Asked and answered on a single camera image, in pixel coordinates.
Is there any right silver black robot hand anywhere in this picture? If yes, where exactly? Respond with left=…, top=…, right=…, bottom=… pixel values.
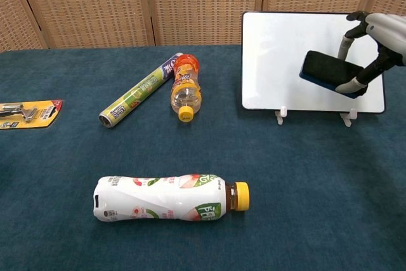
left=336, top=10, right=406, bottom=94

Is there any black felt whiteboard eraser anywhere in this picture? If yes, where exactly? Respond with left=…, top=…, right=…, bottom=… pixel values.
left=299, top=50, right=369, bottom=99

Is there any white table leg bracket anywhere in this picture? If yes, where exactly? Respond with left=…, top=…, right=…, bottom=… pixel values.
left=339, top=108, right=358, bottom=128
left=275, top=105, right=288, bottom=125

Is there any white whiteboard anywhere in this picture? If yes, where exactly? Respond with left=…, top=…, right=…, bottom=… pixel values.
left=240, top=11, right=386, bottom=114

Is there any woven rattan folding screen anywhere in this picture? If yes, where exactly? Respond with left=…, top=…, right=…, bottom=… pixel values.
left=0, top=0, right=406, bottom=53

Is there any orange label drink bottle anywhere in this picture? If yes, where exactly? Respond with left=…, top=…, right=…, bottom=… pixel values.
left=170, top=53, right=203, bottom=122

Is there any green cling film roll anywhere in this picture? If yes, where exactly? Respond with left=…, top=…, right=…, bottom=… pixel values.
left=98, top=51, right=184, bottom=129

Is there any blue felt table mat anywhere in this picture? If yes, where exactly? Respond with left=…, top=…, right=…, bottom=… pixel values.
left=0, top=41, right=406, bottom=271

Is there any white label tea bottle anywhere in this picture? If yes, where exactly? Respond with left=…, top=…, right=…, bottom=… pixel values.
left=93, top=174, right=251, bottom=222

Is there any yellow razor blister pack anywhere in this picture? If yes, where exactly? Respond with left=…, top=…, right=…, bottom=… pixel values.
left=0, top=99, right=64, bottom=131

